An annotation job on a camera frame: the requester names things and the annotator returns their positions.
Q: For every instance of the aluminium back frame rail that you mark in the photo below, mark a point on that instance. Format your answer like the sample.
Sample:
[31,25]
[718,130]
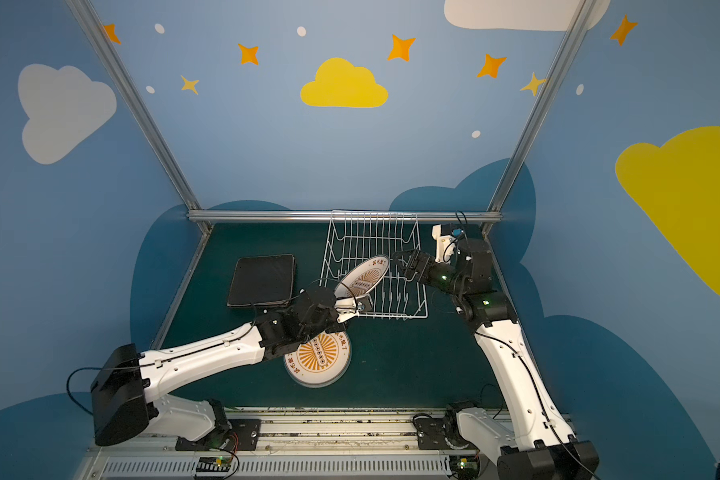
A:
[248,216]

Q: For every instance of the white round plate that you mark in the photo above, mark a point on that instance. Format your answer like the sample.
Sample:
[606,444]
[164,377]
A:
[363,279]
[320,362]

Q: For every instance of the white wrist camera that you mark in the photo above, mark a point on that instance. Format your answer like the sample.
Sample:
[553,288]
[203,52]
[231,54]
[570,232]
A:
[349,308]
[446,237]

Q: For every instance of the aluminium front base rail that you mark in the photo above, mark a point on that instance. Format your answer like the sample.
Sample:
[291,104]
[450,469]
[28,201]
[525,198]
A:
[373,443]

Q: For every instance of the aluminium right corner post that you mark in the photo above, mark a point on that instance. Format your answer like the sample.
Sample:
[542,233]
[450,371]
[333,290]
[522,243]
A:
[561,64]

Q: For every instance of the small circuit board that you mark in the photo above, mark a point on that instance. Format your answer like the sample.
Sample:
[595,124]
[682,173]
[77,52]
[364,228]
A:
[464,467]
[213,467]

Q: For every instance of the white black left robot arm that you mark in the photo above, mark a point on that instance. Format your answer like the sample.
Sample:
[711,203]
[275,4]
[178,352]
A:
[131,393]

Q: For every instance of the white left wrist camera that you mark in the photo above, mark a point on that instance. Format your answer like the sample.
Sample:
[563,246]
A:
[349,308]

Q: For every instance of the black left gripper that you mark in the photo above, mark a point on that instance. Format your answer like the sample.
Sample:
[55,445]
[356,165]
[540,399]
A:
[328,303]

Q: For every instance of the aluminium left corner post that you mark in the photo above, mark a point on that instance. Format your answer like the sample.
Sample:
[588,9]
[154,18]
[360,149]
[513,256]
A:
[89,21]

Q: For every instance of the aluminium corner post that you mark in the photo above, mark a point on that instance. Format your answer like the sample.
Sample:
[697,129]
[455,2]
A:
[89,21]
[561,64]

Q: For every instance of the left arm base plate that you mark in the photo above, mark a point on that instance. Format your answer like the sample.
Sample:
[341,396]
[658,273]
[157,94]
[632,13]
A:
[230,435]

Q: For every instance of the white wire dish rack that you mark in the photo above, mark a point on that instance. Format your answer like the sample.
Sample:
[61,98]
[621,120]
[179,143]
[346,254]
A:
[351,242]

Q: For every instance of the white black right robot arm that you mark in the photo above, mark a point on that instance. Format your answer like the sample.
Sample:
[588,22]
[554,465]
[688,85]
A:
[539,444]

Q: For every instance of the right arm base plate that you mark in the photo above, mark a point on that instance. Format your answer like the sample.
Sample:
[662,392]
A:
[439,433]

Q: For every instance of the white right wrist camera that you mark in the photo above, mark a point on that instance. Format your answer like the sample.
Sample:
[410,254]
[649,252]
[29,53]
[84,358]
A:
[446,237]

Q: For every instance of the right small circuit board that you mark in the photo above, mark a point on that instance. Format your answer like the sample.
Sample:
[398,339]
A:
[464,467]

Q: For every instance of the left small circuit board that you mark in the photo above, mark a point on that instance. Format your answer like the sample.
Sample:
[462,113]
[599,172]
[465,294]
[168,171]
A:
[213,467]

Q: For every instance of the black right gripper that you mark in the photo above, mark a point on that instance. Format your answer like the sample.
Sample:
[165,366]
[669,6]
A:
[418,265]

